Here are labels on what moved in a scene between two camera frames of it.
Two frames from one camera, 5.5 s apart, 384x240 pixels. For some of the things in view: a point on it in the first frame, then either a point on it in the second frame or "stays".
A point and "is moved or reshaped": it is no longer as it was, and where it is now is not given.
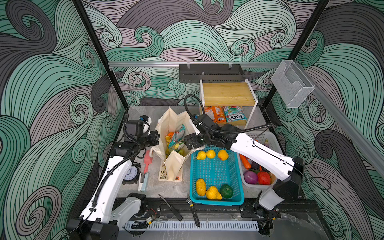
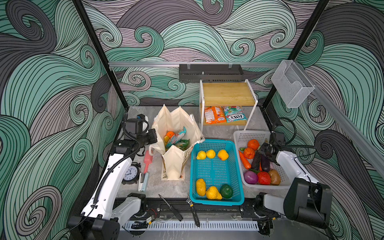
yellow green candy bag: [177, 145] is moved or reshaped
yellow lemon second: [210, 154] stays
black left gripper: [154, 136] stays
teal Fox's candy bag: [234, 113] stays
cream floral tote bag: [170, 150] stays
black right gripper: [194, 135] to [262, 148]
